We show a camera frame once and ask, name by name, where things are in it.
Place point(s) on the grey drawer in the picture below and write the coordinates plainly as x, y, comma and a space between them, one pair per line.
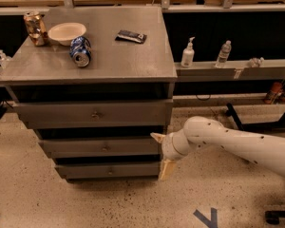
111, 170
99, 147
48, 115

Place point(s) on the white pump bottle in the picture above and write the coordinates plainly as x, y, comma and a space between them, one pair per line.
188, 54

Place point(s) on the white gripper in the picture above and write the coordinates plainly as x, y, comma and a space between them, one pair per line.
168, 148

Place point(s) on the black snack bar wrapper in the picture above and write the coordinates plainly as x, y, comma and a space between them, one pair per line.
131, 36

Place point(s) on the clear pump bottle left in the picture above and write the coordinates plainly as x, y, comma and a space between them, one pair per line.
4, 59

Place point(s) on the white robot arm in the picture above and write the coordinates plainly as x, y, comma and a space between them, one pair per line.
198, 132

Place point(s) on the black chair base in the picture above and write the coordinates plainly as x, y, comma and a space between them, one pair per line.
273, 217

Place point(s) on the crumpled clear plastic wrapper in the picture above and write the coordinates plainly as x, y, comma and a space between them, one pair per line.
255, 62

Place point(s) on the black stand frame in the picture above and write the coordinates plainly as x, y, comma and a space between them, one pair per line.
278, 126

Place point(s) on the crushed blue soda can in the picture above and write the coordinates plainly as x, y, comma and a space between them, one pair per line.
80, 51

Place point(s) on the white bowl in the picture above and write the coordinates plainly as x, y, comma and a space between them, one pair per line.
64, 33

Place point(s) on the crushed gold soda can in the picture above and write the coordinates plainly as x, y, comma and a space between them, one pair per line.
36, 28

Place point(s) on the grey drawer cabinet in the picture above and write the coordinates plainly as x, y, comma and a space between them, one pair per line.
118, 71

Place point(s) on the orange spray bottle left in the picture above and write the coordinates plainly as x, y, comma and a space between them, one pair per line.
272, 93

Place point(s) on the grey top drawer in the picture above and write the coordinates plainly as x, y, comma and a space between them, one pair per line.
48, 115

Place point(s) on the grey bottom drawer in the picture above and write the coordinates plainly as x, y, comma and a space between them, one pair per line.
111, 170

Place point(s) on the clear water bottle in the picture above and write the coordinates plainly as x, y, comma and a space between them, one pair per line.
223, 54

